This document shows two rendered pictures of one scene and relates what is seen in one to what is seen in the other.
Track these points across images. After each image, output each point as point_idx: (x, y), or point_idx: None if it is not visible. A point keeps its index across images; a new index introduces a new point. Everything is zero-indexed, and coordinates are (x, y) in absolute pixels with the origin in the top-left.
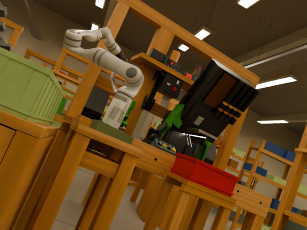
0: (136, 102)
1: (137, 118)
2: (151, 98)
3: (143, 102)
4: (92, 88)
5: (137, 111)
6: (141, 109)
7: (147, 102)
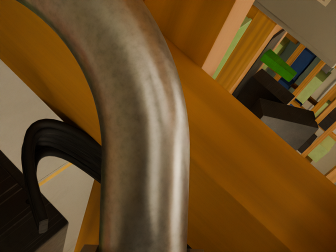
0: (73, 95)
1: (10, 64)
2: (38, 221)
3: (78, 138)
4: None
5: (38, 80)
6: (51, 106)
7: (31, 176)
